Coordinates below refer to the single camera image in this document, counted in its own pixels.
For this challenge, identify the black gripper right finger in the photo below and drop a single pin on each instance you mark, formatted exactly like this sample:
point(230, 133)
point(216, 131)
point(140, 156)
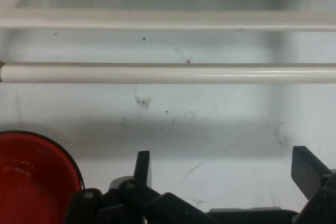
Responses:
point(309, 174)

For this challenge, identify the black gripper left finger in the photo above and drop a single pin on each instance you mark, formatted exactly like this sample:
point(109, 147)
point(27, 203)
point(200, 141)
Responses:
point(143, 166)

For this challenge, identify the red plastic bowl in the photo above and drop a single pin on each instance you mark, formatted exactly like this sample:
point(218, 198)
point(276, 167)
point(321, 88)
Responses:
point(31, 176)

